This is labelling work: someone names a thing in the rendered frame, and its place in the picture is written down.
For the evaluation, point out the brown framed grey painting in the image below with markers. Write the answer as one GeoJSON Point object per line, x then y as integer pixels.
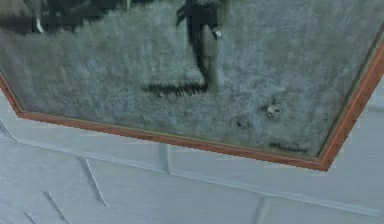
{"type": "Point", "coordinates": [133, 83]}

